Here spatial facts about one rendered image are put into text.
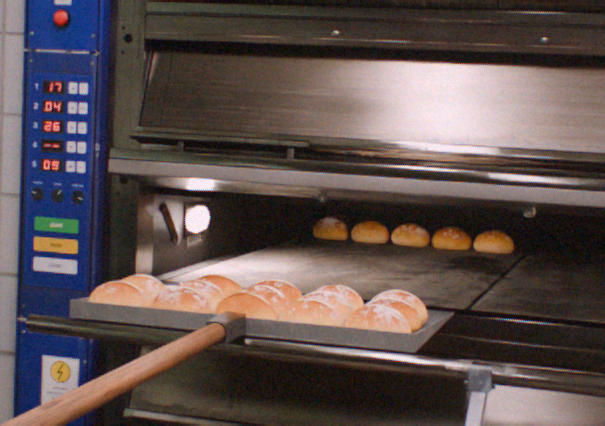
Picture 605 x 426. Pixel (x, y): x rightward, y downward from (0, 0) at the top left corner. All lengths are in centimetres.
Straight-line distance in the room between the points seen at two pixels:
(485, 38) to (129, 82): 66
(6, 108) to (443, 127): 84
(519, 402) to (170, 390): 64
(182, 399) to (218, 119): 52
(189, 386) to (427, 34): 77
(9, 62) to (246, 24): 48
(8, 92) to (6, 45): 9
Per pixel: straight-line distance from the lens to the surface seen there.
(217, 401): 231
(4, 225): 245
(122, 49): 233
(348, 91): 220
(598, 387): 178
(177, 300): 193
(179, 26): 230
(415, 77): 218
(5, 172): 244
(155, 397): 235
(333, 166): 205
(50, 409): 133
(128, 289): 197
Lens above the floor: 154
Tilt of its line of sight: 6 degrees down
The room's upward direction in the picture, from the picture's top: 3 degrees clockwise
